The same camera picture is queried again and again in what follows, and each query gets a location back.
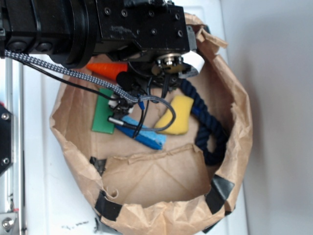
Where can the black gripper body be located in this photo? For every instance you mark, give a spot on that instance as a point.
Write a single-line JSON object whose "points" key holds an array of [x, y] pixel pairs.
{"points": [[143, 31]]}

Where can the grey white-tipped gripper finger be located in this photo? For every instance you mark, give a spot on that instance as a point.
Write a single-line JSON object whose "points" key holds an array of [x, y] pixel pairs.
{"points": [[192, 61]]}

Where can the orange toy carrot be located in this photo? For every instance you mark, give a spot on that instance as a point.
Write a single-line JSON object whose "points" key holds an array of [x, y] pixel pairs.
{"points": [[108, 70]]}

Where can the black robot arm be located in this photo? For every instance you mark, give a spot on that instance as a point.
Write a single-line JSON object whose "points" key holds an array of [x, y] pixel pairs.
{"points": [[65, 30]]}

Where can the yellow sponge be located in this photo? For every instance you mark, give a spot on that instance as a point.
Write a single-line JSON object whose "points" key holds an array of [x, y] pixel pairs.
{"points": [[182, 106]]}

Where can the green rectangular block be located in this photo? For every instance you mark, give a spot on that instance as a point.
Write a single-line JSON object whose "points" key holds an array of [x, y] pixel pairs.
{"points": [[102, 113]]}

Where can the blue sponge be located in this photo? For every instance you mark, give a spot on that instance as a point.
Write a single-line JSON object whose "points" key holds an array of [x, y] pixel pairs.
{"points": [[148, 138]]}

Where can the brown paper bag bin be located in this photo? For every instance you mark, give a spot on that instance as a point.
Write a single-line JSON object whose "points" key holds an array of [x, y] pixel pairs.
{"points": [[139, 191]]}

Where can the white plastic tray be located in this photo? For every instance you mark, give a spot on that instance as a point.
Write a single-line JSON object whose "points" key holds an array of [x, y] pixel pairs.
{"points": [[54, 205]]}

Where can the aluminium frame rail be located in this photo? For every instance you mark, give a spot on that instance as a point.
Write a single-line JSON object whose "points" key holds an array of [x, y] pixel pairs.
{"points": [[12, 193]]}

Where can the black mounting bracket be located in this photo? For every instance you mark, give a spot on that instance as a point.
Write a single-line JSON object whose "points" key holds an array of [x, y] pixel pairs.
{"points": [[6, 139]]}

